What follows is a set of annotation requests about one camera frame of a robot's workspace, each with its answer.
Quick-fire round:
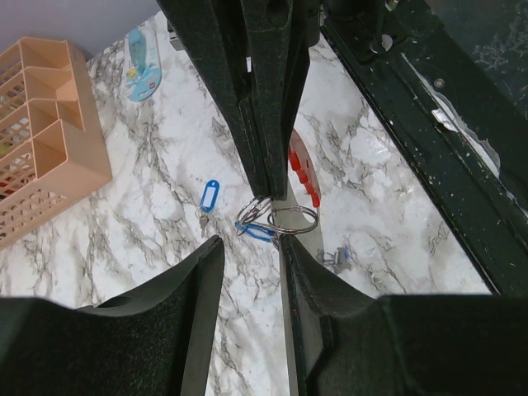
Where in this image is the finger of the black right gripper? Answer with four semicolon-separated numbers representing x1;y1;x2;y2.
158;0;271;196
243;1;309;200

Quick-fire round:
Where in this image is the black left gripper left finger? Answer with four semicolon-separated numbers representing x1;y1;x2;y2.
1;236;224;395

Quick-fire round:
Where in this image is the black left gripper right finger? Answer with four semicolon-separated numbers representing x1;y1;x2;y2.
279;235;527;395

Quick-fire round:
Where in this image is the blue key tag with key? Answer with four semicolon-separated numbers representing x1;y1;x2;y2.
234;222;275;243
199;179;220;238

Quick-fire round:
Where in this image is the silver keyring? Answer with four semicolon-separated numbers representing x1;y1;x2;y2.
236;196;321;236

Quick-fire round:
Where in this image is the light blue packaged item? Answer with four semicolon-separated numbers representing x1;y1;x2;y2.
124;26;162;102

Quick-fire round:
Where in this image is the peach plastic desk organizer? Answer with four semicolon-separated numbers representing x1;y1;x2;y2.
1;37;112;248

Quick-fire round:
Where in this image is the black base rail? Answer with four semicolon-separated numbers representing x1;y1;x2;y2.
322;1;527;296

